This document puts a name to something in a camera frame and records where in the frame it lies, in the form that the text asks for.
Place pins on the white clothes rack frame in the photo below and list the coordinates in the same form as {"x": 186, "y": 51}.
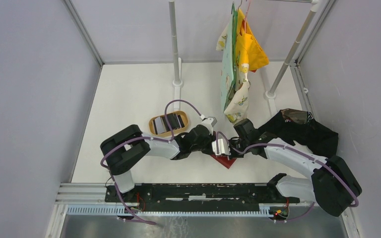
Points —
{"x": 269, "y": 95}

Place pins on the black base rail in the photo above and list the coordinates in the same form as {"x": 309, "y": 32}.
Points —
{"x": 223, "y": 197}

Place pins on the green clothes hanger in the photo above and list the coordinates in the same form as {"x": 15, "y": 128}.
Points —
{"x": 234, "y": 13}

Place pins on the stack of credit cards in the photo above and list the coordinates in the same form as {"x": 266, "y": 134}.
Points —
{"x": 162, "y": 124}

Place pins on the red card holder wallet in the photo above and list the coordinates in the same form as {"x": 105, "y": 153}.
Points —
{"x": 224, "y": 161}

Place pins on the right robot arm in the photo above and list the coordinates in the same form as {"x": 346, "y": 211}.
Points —
{"x": 327, "y": 182}

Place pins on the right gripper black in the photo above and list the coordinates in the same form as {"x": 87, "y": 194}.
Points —
{"x": 233, "y": 155}

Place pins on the white slotted cable duct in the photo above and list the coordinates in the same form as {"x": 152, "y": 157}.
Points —
{"x": 120, "y": 210}

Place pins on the black clothes pile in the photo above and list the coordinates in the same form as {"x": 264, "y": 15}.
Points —
{"x": 295, "y": 126}

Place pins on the mint green cartoon cloth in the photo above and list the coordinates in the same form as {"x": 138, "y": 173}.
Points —
{"x": 224, "y": 44}

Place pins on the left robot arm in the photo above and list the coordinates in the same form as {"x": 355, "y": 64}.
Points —
{"x": 122, "y": 151}

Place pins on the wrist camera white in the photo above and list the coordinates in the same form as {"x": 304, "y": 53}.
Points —
{"x": 208, "y": 122}
{"x": 220, "y": 147}

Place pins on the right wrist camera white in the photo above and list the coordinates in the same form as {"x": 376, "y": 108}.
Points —
{"x": 220, "y": 147}

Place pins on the yellow garment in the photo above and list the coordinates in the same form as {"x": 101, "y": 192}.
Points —
{"x": 249, "y": 54}

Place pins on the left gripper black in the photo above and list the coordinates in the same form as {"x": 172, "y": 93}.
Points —
{"x": 211, "y": 138}

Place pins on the yellow oval card tray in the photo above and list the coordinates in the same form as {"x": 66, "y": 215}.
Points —
{"x": 175, "y": 131}

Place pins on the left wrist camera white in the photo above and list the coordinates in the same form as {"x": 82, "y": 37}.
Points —
{"x": 208, "y": 122}

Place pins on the pink clothes hanger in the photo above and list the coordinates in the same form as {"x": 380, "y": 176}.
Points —
{"x": 245, "y": 13}

